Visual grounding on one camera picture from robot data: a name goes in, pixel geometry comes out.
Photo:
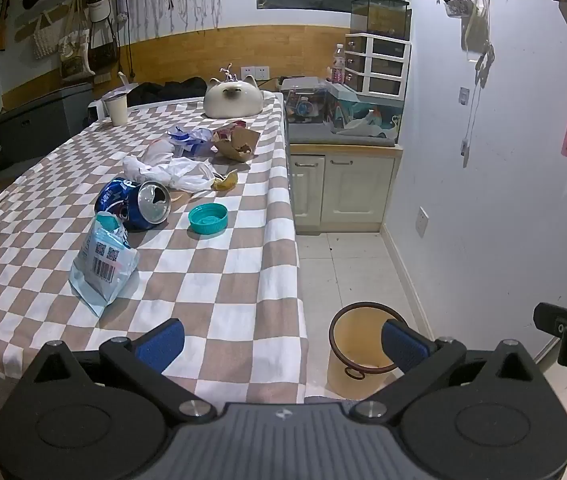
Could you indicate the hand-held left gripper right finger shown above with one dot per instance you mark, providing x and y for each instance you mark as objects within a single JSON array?
[{"x": 406, "y": 345}]

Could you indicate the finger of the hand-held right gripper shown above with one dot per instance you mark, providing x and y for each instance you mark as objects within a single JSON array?
[{"x": 551, "y": 317}]

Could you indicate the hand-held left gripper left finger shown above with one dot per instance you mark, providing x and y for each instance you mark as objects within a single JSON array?
[{"x": 161, "y": 342}]

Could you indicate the beige waste bin brown rim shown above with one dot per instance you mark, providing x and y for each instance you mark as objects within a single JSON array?
[{"x": 353, "y": 340}]

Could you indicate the light blue snack packet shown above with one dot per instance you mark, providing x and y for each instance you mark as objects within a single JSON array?
[{"x": 103, "y": 270}]

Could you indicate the teal plastic lid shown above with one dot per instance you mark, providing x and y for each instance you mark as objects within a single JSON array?
[{"x": 207, "y": 220}]

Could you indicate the crushed blue soda can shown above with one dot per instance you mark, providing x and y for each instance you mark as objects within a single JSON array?
[{"x": 123, "y": 202}]

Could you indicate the white plastic bag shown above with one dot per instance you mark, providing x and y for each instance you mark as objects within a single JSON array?
[{"x": 183, "y": 172}]

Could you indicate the banana peel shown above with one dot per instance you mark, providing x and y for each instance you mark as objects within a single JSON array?
[{"x": 226, "y": 182}]

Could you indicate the blue white plastic wrapper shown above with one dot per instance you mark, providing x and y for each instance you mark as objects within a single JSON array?
[{"x": 193, "y": 146}]

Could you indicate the brown paper food box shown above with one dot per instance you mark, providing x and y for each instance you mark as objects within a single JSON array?
[{"x": 243, "y": 137}]

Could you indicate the brown white checkered tablecloth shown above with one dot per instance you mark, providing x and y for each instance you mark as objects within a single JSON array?
[{"x": 213, "y": 270}]

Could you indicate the cream floor cabinet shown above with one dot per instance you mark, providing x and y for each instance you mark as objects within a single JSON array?
[{"x": 353, "y": 190}]

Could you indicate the white paper cup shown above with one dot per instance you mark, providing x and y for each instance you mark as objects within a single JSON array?
[{"x": 116, "y": 112}]

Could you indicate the grey storage box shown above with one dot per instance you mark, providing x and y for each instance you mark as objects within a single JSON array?
[{"x": 48, "y": 120}]

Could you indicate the white cat-shaped ornament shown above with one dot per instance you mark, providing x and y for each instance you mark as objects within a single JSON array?
[{"x": 233, "y": 102}]

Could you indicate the dark clothing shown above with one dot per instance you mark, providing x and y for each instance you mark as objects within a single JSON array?
[{"x": 163, "y": 91}]

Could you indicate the large glass tank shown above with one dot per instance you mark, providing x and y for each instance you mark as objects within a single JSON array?
[{"x": 313, "y": 110}]

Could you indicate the white drawer organizer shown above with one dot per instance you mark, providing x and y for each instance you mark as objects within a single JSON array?
[{"x": 386, "y": 65}]

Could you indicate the pink label plastic bottle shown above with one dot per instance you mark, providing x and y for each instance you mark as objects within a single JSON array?
[{"x": 338, "y": 65}]

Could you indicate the dark net bag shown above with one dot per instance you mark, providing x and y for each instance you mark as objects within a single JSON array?
[{"x": 102, "y": 55}]

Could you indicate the printed tote bag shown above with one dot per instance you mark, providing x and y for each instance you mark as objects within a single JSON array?
[{"x": 74, "y": 55}]

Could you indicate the white mesh bag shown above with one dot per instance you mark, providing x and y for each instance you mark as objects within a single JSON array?
[{"x": 46, "y": 40}]

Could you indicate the hanging photo card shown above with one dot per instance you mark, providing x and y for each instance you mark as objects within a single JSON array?
[{"x": 457, "y": 6}]

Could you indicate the small dark fish tank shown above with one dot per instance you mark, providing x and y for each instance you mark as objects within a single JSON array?
[{"x": 381, "y": 17}]

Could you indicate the white wall outlet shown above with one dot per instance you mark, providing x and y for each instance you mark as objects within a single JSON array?
[{"x": 422, "y": 221}]

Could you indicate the white double wall socket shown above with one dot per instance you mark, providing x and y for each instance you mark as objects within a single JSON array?
[{"x": 253, "y": 71}]

